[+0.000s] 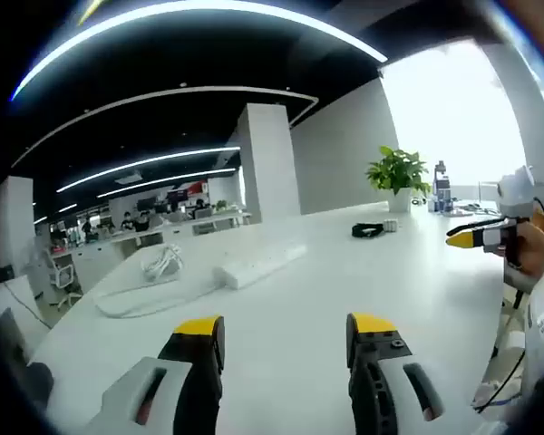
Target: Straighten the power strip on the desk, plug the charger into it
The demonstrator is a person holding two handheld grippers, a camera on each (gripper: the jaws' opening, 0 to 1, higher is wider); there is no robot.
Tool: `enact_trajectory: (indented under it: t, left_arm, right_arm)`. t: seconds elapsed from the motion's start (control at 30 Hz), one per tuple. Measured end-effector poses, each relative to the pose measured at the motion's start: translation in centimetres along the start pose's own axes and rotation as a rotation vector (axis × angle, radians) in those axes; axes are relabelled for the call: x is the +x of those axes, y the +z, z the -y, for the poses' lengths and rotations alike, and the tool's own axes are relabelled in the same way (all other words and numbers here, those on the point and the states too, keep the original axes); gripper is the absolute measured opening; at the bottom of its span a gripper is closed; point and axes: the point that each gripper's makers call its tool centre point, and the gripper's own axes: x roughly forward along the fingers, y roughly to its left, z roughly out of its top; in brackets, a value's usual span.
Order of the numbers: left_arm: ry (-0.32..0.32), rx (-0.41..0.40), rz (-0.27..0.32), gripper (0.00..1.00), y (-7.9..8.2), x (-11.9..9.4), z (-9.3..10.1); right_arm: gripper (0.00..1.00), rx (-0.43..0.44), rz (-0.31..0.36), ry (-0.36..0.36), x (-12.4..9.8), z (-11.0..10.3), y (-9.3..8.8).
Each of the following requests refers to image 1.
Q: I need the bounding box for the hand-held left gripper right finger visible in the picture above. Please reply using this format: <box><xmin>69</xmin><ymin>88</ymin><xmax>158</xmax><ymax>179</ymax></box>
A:
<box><xmin>346</xmin><ymin>312</ymin><xmax>445</xmax><ymax>435</ymax></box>

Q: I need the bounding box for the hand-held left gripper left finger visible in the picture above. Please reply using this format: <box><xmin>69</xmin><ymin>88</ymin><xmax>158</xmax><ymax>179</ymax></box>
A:
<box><xmin>85</xmin><ymin>315</ymin><xmax>226</xmax><ymax>435</ymax></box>

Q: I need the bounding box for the black charger cable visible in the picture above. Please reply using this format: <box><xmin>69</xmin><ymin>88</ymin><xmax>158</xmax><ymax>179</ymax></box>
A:
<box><xmin>351</xmin><ymin>221</ymin><xmax>385</xmax><ymax>240</ymax></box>

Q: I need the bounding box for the white power strip cable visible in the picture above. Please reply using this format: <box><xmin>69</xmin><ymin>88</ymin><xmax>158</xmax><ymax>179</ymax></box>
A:
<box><xmin>92</xmin><ymin>243</ymin><xmax>219</xmax><ymax>319</ymax></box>

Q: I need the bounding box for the white power strip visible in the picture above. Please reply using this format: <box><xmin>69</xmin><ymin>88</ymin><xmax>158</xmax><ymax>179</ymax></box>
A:
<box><xmin>212</xmin><ymin>242</ymin><xmax>308</xmax><ymax>290</ymax></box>

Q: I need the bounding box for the white desk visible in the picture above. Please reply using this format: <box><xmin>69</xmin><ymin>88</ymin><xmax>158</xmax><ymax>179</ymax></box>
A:
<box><xmin>29</xmin><ymin>198</ymin><xmax>527</xmax><ymax>435</ymax></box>

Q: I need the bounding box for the wide ceiling light strip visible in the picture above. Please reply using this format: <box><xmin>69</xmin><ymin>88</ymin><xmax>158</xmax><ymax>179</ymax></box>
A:
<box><xmin>11</xmin><ymin>0</ymin><xmax>389</xmax><ymax>103</ymax></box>

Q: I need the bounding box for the person's right hand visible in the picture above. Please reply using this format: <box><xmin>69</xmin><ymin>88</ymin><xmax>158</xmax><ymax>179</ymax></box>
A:
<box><xmin>510</xmin><ymin>210</ymin><xmax>544</xmax><ymax>276</ymax></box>

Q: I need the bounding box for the blue and white device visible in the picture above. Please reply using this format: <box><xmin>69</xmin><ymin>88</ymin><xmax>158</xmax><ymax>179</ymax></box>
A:
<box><xmin>432</xmin><ymin>159</ymin><xmax>455</xmax><ymax>214</ymax></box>

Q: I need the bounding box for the potted green plant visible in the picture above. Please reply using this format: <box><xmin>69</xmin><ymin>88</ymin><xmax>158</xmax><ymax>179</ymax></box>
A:
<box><xmin>364</xmin><ymin>145</ymin><xmax>433</xmax><ymax>214</ymax></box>

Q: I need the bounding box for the person's striped shirt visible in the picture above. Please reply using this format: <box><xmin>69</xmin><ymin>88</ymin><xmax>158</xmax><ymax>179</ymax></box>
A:
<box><xmin>471</xmin><ymin>262</ymin><xmax>544</xmax><ymax>422</ymax></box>

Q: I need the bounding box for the row of background desks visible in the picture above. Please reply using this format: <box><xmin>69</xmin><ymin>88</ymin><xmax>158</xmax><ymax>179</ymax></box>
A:
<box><xmin>49</xmin><ymin>210</ymin><xmax>254</xmax><ymax>291</ymax></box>

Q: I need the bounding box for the white office chair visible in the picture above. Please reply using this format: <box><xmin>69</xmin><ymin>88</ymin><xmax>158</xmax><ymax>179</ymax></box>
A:
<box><xmin>49</xmin><ymin>262</ymin><xmax>83</xmax><ymax>312</ymax></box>

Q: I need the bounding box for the white square pillar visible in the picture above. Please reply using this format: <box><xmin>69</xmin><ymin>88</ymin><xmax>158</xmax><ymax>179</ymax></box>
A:
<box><xmin>238</xmin><ymin>102</ymin><xmax>303</xmax><ymax>223</ymax></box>

